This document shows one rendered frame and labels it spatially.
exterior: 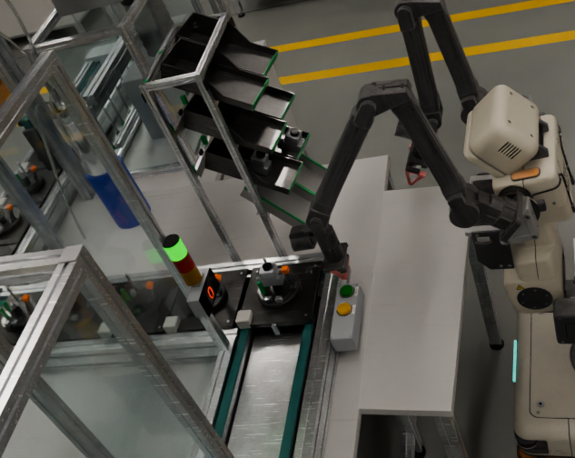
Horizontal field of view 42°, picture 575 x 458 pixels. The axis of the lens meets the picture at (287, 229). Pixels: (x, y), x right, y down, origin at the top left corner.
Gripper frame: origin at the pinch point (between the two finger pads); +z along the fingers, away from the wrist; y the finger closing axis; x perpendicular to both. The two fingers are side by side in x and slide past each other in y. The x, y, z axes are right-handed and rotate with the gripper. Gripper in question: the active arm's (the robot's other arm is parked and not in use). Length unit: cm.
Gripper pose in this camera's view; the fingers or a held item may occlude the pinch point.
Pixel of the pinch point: (343, 276)
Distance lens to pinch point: 222.0
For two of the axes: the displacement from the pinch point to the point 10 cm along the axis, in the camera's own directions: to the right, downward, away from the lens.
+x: 9.3, -1.4, -3.5
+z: 3.4, 7.0, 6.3
